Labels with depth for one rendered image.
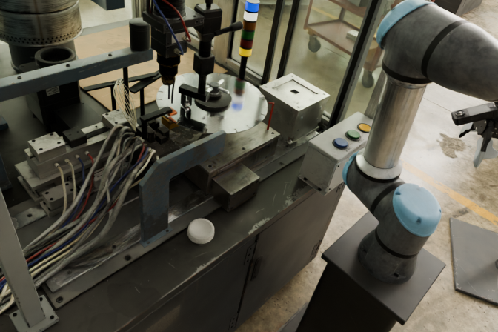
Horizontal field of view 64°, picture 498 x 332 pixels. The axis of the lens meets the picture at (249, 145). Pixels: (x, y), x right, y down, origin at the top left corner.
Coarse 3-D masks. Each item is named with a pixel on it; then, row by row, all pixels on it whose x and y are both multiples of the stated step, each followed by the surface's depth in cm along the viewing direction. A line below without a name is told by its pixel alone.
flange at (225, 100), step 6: (210, 96) 115; (216, 96) 115; (222, 96) 118; (228, 96) 119; (198, 102) 114; (204, 102) 114; (210, 102) 115; (216, 102) 115; (222, 102) 116; (228, 102) 116; (210, 108) 114; (216, 108) 114; (222, 108) 115
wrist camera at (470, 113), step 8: (480, 104) 115; (488, 104) 113; (456, 112) 116; (464, 112) 114; (472, 112) 113; (480, 112) 112; (488, 112) 111; (496, 112) 111; (456, 120) 114; (464, 120) 113; (472, 120) 113; (480, 120) 113
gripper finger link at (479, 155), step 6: (480, 138) 115; (480, 144) 115; (492, 144) 115; (486, 150) 115; (492, 150) 115; (474, 156) 117; (480, 156) 115; (486, 156) 115; (492, 156) 115; (474, 162) 117; (480, 162) 116
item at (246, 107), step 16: (176, 80) 124; (192, 80) 125; (208, 80) 126; (224, 80) 128; (240, 80) 129; (160, 96) 115; (176, 96) 117; (240, 96) 122; (256, 96) 123; (192, 112) 112; (208, 112) 113; (224, 112) 114; (240, 112) 115; (256, 112) 116; (192, 128) 106; (208, 128) 107; (224, 128) 108; (240, 128) 109
